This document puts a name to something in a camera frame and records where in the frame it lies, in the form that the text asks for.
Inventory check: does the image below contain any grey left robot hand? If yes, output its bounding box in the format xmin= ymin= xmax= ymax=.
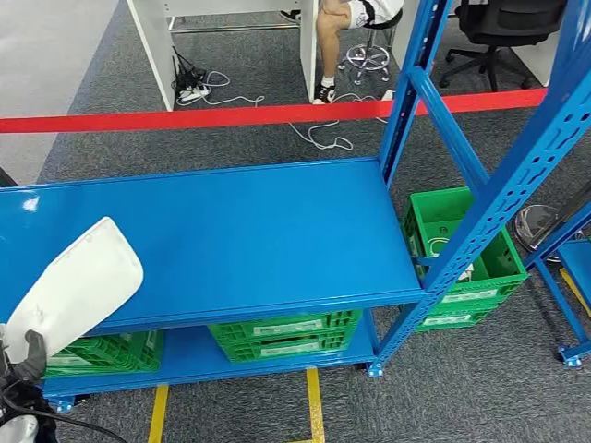
xmin=11 ymin=329 xmax=49 ymax=385

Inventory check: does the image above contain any white plastic car body part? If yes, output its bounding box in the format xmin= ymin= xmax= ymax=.
xmin=4 ymin=216 xmax=145 ymax=366

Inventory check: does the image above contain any blue metal shelf rack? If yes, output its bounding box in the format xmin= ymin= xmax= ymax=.
xmin=523 ymin=201 xmax=591 ymax=368
xmin=0 ymin=0 xmax=591 ymax=415

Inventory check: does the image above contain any red barrier belt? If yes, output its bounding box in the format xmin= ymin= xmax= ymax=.
xmin=0 ymin=87 xmax=548 ymax=135

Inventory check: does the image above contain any white power strip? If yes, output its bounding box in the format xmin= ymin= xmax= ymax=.
xmin=177 ymin=84 xmax=211 ymax=102

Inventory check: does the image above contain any seated person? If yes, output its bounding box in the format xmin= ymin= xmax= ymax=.
xmin=279 ymin=0 xmax=406 ymax=105

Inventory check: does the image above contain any black seat chrome stool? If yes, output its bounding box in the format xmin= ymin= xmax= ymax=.
xmin=338 ymin=12 xmax=404 ymax=86

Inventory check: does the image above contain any black office chair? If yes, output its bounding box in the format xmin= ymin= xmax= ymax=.
xmin=439 ymin=0 xmax=568 ymax=93

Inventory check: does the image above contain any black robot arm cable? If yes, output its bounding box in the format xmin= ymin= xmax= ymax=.
xmin=0 ymin=390 xmax=128 ymax=443

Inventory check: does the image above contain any black plug cable bundle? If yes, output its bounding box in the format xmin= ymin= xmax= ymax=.
xmin=171 ymin=45 xmax=208 ymax=93

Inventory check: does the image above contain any white cable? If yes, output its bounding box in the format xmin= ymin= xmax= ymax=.
xmin=288 ymin=90 xmax=395 ymax=152
xmin=175 ymin=70 xmax=266 ymax=108

